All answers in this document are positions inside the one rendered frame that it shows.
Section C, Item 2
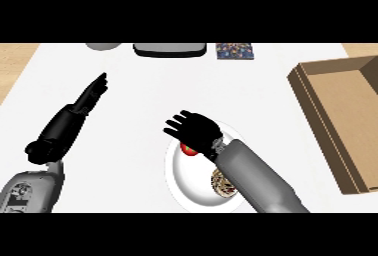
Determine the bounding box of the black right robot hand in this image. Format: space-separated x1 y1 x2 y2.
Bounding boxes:
163 109 226 160

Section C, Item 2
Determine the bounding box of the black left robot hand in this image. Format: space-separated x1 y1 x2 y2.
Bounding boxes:
71 72 109 116

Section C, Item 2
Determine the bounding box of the red tomato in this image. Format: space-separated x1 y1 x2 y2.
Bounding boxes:
180 142 201 157

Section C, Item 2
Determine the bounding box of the white plate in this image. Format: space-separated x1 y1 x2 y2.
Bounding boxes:
164 119 248 213

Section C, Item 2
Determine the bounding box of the colourful printed box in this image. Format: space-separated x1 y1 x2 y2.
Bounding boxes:
214 43 257 61

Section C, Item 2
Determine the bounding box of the brown cardboard box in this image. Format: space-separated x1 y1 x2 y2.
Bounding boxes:
287 54 378 196

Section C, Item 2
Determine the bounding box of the grey round bowl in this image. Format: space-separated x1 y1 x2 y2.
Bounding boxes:
84 43 123 52

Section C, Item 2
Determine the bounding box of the brown patterned round food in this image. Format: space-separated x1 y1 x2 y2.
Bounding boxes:
210 168 238 199

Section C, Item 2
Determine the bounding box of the grey and black appliance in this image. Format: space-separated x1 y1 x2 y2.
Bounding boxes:
132 43 208 59

